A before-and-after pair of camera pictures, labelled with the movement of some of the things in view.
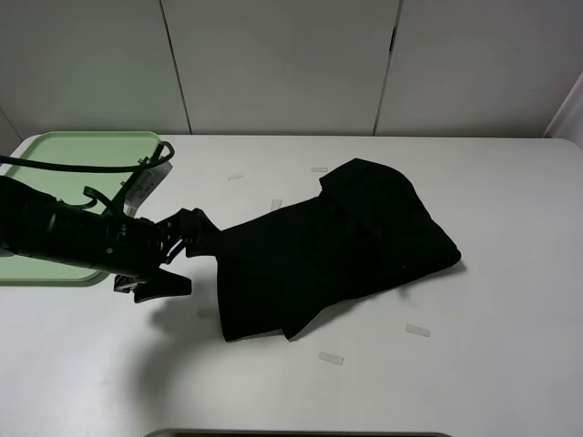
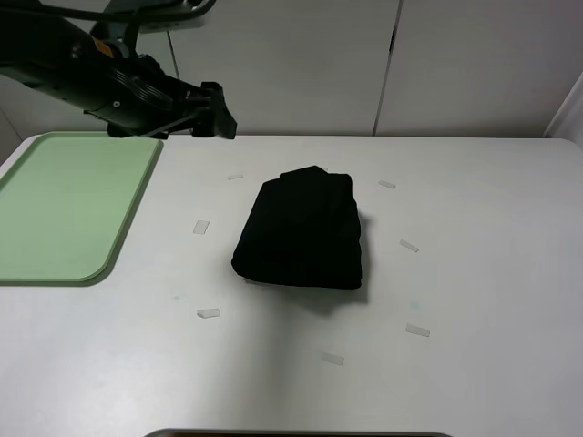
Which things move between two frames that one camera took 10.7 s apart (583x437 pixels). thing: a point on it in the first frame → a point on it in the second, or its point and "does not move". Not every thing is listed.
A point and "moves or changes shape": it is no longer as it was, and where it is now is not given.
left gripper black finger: [162, 284] → [218, 119]
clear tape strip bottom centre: [332, 358] does not move
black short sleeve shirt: [369, 233] moves or changes shape
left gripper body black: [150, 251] → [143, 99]
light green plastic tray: [99, 148] does not move
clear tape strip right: [410, 328] does not move
